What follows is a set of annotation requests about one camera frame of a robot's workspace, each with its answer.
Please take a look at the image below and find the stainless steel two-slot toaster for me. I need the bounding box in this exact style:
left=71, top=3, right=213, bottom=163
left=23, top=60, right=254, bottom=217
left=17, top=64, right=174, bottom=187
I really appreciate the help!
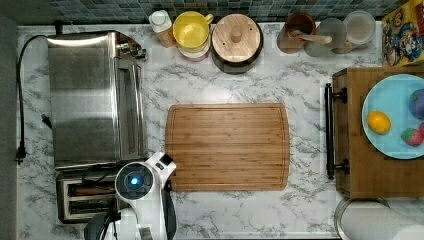
left=56, top=166, right=128, bottom=224

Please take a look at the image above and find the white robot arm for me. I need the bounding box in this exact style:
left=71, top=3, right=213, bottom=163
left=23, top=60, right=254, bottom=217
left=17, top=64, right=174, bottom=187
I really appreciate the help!
left=84, top=152, right=177, bottom=240

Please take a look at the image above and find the stainless steel toaster oven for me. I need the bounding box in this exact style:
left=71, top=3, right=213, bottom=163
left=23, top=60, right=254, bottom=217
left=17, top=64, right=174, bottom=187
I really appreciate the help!
left=47, top=30, right=147, bottom=170

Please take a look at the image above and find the toast slice in toaster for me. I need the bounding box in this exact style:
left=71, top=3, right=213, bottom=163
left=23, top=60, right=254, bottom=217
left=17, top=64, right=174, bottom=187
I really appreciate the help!
left=70, top=187, right=114, bottom=196

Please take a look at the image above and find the bamboo cutting board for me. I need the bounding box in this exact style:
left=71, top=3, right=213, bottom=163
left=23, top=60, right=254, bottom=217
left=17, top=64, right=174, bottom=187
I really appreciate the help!
left=165, top=103, right=290, bottom=191

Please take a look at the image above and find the black pot with wooden lid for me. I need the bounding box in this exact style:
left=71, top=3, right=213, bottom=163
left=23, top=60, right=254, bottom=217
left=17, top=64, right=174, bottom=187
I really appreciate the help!
left=211, top=14, right=263, bottom=75

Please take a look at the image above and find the yellow mug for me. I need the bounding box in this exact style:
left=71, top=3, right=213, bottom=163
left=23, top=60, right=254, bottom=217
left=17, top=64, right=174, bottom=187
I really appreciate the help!
left=173, top=11, right=214, bottom=53

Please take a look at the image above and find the brown wooden utensil cup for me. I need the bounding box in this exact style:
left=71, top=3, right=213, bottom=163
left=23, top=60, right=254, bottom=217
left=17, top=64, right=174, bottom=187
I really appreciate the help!
left=276, top=13, right=316, bottom=54

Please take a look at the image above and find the white capped bottle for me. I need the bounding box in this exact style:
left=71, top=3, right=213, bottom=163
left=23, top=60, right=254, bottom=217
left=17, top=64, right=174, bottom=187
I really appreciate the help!
left=149, top=10, right=176, bottom=48

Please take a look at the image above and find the wooden spoon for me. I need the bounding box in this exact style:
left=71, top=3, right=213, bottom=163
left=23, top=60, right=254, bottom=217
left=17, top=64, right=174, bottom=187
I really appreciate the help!
left=290, top=30, right=332, bottom=44

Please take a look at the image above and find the grey lidded canister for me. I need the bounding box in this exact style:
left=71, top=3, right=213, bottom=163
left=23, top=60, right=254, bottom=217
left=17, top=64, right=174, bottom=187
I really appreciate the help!
left=304, top=18, right=347, bottom=57

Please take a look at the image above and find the yellow lemon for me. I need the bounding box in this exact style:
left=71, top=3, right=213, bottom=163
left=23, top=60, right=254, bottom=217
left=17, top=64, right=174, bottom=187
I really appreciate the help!
left=366, top=111, right=391, bottom=134

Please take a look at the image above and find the wooden drawer box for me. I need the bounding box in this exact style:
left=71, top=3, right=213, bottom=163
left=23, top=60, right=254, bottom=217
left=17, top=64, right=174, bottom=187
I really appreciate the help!
left=327, top=66, right=424, bottom=199

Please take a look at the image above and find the clear glass jar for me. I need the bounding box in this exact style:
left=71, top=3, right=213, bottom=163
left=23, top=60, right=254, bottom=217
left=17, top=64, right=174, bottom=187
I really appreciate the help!
left=343, top=10, right=376, bottom=45

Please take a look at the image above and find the light blue plate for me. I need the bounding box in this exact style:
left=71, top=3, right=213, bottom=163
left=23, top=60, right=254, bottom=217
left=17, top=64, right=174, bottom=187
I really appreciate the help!
left=362, top=74, right=424, bottom=159

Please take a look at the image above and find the red strawberry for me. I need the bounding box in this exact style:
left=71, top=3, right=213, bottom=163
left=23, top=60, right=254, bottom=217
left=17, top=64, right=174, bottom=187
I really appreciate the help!
left=401, top=128, right=423, bottom=147

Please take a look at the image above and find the purple plum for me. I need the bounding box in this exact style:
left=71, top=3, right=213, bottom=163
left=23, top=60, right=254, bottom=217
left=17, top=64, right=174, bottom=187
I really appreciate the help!
left=409, top=89, right=424, bottom=119

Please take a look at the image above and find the colourful cereal box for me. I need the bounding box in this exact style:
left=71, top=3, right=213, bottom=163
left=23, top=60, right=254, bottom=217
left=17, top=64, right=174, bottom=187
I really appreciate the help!
left=382, top=0, right=424, bottom=67

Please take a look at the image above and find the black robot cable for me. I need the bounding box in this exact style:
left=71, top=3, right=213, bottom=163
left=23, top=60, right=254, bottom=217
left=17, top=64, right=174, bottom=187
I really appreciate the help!
left=81, top=164, right=121, bottom=188

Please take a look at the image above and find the black drawer handle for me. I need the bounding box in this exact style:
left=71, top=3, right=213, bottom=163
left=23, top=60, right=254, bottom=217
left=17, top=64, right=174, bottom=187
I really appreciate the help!
left=324, top=83, right=349, bottom=180

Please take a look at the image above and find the black power cord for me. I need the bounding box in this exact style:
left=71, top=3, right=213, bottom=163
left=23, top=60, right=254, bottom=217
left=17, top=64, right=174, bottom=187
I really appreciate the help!
left=13, top=34, right=54, bottom=166

